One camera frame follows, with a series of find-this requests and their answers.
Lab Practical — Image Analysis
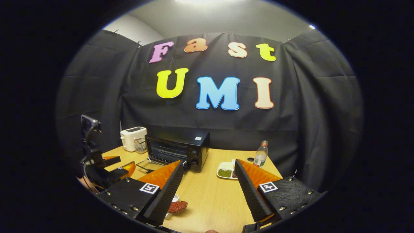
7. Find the black backdrop cloth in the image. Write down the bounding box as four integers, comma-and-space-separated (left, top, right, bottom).
56, 29, 363, 191

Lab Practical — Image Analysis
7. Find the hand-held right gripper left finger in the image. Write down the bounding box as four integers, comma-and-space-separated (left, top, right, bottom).
97, 160, 185, 226

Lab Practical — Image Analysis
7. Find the red sausage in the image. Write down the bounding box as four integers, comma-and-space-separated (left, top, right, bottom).
167, 201, 188, 213

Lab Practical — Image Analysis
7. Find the clear bottle with red label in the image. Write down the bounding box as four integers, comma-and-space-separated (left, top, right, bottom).
253, 140, 269, 168

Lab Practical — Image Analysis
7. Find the small white tray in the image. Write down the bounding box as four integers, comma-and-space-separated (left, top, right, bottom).
163, 194, 180, 220

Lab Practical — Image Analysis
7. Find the clear utensil holder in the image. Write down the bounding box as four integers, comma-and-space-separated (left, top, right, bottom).
134, 138, 147, 154

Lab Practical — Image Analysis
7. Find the white toaster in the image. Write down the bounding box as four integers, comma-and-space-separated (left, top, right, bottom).
120, 127, 147, 152

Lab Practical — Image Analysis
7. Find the large ceiling light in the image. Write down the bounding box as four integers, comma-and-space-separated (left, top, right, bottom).
175, 0, 248, 4

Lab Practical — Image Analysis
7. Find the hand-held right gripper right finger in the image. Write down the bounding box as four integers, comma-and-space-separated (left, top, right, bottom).
234, 159, 324, 232

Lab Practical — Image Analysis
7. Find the white divided dish with beans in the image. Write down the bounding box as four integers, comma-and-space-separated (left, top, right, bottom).
216, 159, 238, 180

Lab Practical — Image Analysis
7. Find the black electric oven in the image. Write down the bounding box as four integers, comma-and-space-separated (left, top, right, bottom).
136, 131, 210, 173

